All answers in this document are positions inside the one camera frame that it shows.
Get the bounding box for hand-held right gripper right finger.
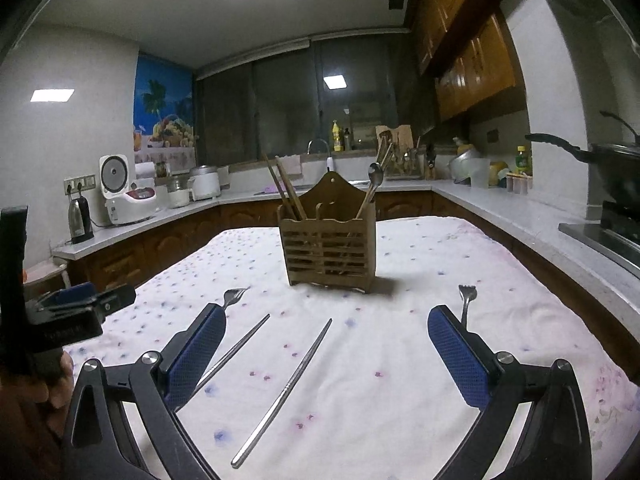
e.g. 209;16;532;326
426;304;593;480

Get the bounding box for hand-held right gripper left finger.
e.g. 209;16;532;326
60;302;228;480

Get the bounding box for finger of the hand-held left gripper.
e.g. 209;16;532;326
35;282;99;311
75;284;137;321

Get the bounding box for wooden slatted utensil holder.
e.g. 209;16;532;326
277;171;377;294

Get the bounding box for wooden chopstick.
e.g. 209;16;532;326
275;156;307;222
263;153;298;222

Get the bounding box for metal spoon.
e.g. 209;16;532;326
356;162;385;221

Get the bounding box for person's left hand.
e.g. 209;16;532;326
0;352;76;441

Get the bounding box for round stool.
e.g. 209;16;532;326
24;260;69;302

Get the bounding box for metal chopstick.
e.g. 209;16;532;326
230;318;333;468
192;313;271;396

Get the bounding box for metal fork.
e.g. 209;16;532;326
216;287;249;311
457;284;478;333

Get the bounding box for white floral tablecloth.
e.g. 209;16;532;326
62;216;640;480

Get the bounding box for steel electric kettle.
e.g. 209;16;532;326
67;195;96;245

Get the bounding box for white rice cooker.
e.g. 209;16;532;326
98;154;160;226

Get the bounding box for small white cooker pot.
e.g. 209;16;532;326
187;165;221;202

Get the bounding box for clear plastic jug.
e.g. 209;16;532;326
467;157;492;188

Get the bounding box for gas stove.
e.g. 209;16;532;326
559;200;640;281

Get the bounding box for stacked metal bowls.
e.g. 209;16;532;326
447;137;478;186

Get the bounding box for countertop utensil rack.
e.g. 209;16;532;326
387;147;423;181

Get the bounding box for pink dish cloth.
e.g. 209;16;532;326
275;155;303;177

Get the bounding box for wooden cutting boards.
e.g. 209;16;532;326
375;124;414;161

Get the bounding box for kitchen faucet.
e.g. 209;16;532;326
307;138;335;173

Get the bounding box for black wok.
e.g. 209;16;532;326
524;110;640;201

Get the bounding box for dark kitchen window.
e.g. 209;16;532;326
195;35;426;161

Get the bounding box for wooden upper cabinets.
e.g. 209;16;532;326
405;0;528;121

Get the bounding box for wall socket strip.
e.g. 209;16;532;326
63;175;96;196

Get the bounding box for tropical fruit wall poster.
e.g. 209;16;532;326
134;55;195;163

